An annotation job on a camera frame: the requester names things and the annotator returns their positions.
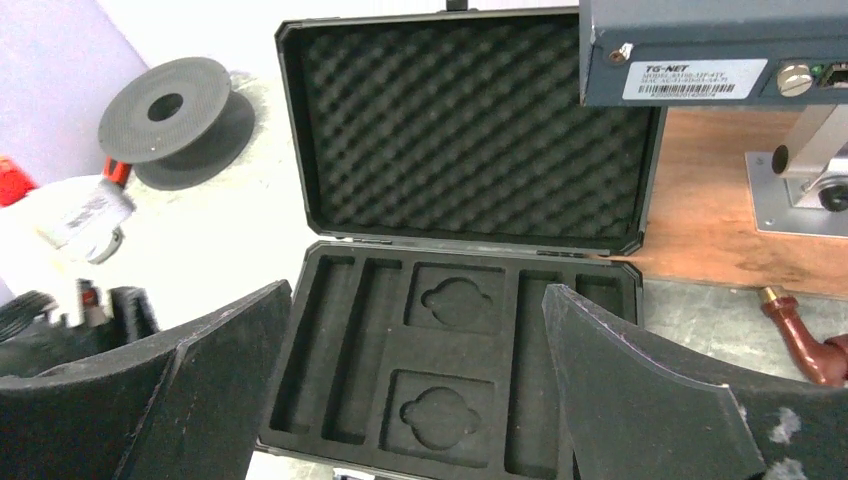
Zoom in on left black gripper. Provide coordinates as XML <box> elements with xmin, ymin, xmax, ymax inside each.
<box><xmin>1</xmin><ymin>287</ymin><xmax>159</xmax><ymax>378</ymax></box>

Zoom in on black filament spool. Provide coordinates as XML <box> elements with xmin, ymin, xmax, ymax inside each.
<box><xmin>98</xmin><ymin>57</ymin><xmax>256</xmax><ymax>191</ymax></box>

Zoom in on black poker case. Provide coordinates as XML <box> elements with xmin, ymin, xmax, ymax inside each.
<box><xmin>257</xmin><ymin>7</ymin><xmax>666</xmax><ymax>479</ymax></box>

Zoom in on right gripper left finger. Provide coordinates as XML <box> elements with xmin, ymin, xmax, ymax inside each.
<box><xmin>1</xmin><ymin>281</ymin><xmax>291</xmax><ymax>479</ymax></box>

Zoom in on brown torch nozzle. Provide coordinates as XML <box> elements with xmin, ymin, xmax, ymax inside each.
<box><xmin>758</xmin><ymin>286</ymin><xmax>847</xmax><ymax>387</ymax></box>

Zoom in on grey metal stand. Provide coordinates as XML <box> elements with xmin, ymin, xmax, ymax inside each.
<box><xmin>745</xmin><ymin>105</ymin><xmax>847</xmax><ymax>238</ymax></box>

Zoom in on grey network switch box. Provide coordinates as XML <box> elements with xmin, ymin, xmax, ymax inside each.
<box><xmin>579</xmin><ymin>1</ymin><xmax>847</xmax><ymax>106</ymax></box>

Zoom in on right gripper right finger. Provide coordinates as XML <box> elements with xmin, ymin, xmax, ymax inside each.
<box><xmin>542</xmin><ymin>284</ymin><xmax>847</xmax><ymax>479</ymax></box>

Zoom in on wooden board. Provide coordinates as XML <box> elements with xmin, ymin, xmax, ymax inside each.
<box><xmin>630</xmin><ymin>109</ymin><xmax>847</xmax><ymax>299</ymax></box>

